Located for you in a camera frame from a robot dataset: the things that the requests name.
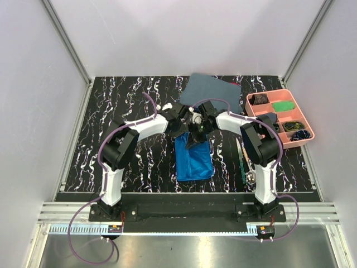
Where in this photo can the grey folded napkin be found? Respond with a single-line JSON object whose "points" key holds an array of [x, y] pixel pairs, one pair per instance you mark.
{"points": [[202, 86]]}

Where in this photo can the knife with green handle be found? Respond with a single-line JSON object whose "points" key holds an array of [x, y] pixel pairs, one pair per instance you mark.
{"points": [[240, 154]]}

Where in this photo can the blue patterned item in tray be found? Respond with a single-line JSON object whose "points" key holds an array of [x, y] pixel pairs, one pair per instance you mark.
{"points": [[301, 135]]}

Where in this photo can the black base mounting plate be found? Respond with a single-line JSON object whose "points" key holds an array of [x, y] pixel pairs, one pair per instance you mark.
{"points": [[187, 213]]}

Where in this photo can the aluminium frame rail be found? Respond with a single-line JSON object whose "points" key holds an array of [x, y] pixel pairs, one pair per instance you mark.
{"points": [[60, 29]]}

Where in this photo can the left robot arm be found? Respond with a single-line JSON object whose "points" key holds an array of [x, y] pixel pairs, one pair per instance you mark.
{"points": [[119, 144]]}

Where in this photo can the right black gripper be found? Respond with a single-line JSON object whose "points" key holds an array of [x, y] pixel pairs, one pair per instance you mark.
{"points": [[192, 136]]}

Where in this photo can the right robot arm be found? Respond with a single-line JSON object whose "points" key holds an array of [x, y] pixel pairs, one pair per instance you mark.
{"points": [[261, 142]]}

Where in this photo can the dark patterned item in tray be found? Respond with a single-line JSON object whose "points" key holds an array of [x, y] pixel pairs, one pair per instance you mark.
{"points": [[259, 99]]}

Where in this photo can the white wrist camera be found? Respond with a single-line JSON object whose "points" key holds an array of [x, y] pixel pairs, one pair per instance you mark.
{"points": [[196, 116], [164, 107]]}

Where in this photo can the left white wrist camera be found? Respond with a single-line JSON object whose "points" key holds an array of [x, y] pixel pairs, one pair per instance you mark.
{"points": [[164, 107]]}

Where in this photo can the yellow green item in tray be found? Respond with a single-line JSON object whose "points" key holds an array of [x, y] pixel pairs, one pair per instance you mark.
{"points": [[293, 126]]}

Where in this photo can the blue cloth napkin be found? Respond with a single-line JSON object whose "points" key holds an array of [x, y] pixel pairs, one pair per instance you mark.
{"points": [[194, 163]]}

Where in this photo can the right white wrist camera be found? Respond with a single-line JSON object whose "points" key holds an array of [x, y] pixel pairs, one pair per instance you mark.
{"points": [[196, 116]]}

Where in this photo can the grey item in tray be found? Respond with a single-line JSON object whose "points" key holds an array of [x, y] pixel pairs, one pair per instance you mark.
{"points": [[272, 116]]}

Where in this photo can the pink divided tray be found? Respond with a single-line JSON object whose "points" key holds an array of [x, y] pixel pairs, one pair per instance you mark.
{"points": [[293, 115]]}

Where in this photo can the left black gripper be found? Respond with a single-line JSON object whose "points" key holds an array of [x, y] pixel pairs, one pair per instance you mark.
{"points": [[181, 131]]}

